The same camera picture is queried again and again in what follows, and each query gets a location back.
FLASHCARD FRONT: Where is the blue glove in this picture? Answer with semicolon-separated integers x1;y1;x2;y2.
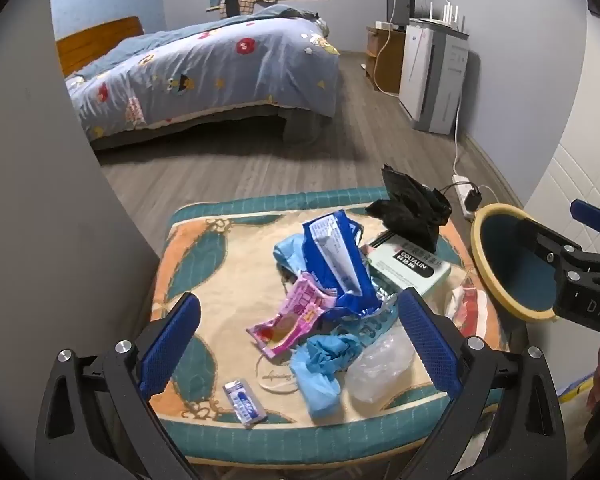
292;332;368;381

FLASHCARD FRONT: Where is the pink snack wrapper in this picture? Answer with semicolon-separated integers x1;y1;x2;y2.
246;275;337;359

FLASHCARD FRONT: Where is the silver blue medicine sachet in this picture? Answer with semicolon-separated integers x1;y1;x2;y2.
222;379;267;429

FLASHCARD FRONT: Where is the white power cable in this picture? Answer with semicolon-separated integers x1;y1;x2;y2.
450;100;469;177

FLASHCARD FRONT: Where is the blue face mask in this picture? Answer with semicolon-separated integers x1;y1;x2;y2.
256;355;344;419
273;234;314;279

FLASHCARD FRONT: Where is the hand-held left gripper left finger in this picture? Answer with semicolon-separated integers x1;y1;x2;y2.
34;291;216;480

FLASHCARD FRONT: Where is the white air purifier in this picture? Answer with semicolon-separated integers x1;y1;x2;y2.
399;19;471;136

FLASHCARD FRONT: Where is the blue blister pack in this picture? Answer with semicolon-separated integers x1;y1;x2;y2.
352;310;401;343

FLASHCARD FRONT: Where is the white router with antennas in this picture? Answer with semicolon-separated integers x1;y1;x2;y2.
410;2;469;37

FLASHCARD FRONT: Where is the wooden cabinet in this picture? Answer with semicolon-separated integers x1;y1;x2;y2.
365;25;407;95

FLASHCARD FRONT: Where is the blue snack wrapper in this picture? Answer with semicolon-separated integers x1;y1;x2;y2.
302;210;382;322

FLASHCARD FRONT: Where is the clear plastic bag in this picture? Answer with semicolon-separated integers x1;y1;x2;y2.
347;330;416;404

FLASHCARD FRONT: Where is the white panelled wardrobe door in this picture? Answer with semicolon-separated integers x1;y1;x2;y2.
524;7;600;401

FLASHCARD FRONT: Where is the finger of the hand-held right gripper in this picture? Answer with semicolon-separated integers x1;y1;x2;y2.
517;217;587;281
570;199;600;239

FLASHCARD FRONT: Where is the plaid cloth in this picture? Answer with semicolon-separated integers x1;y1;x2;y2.
218;0;257;20

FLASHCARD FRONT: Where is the yellow rimmed blue trash bin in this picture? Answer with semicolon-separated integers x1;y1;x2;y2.
471;203;563;323

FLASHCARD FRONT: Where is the blue yellow box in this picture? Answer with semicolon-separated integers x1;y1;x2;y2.
559;374;595;403

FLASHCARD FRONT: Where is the black plastic bag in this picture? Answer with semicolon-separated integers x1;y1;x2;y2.
366;164;453;254

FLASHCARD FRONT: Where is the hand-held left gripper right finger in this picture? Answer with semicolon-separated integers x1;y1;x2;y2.
397;287;568;480

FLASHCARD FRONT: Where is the pale green medicine box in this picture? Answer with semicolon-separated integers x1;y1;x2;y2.
367;232;452;297

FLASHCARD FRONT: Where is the red white wrapper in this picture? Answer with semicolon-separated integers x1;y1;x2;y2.
445;285;492;334

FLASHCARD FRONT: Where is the thin white cable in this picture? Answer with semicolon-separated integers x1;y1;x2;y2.
371;27;395;92

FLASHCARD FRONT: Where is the quilted teal orange mat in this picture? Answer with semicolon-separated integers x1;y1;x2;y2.
150;187;511;471

